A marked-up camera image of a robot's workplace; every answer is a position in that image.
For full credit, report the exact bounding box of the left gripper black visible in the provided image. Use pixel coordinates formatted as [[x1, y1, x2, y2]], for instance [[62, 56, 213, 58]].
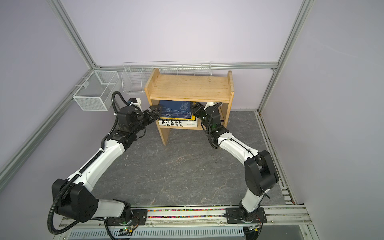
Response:
[[130, 105, 163, 135]]

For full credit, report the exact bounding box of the yellow book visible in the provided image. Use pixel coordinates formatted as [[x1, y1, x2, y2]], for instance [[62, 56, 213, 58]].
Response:
[[159, 117, 196, 122]]

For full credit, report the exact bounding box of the dark blue book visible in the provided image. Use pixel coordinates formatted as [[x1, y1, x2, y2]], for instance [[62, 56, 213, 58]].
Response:
[[159, 100, 192, 119]]

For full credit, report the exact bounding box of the white book black lettering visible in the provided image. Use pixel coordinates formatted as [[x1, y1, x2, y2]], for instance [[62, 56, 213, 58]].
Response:
[[158, 119, 198, 128]]

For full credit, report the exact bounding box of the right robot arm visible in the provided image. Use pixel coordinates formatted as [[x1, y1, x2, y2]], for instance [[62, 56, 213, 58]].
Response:
[[192, 102, 279, 225]]

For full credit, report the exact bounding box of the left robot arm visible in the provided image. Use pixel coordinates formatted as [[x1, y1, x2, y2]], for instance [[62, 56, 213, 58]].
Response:
[[47, 91, 163, 235]]

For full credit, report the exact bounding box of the wooden two-tier bookshelf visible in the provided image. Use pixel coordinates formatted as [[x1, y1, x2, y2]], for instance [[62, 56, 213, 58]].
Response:
[[145, 69, 235, 146]]

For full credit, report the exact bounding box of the white mesh box basket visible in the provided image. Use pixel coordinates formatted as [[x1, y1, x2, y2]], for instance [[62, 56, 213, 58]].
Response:
[[73, 70, 122, 112]]

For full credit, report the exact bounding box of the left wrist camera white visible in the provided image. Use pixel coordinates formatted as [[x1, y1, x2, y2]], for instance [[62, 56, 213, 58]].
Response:
[[129, 98, 142, 110]]

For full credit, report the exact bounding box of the white wire rack basket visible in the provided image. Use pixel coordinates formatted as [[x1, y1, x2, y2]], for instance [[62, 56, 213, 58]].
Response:
[[122, 61, 212, 93]]

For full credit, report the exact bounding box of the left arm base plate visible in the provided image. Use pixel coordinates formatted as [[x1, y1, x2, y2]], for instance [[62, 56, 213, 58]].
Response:
[[107, 209, 148, 226]]

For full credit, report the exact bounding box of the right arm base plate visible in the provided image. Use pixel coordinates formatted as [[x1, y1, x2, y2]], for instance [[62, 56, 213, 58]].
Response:
[[224, 207, 267, 224]]

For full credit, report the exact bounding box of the white slotted cable duct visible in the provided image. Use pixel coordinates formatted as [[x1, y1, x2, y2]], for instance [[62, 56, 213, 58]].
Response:
[[67, 227, 245, 240]]

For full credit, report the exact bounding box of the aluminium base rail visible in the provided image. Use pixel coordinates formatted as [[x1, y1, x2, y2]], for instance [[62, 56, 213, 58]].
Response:
[[59, 204, 313, 230]]

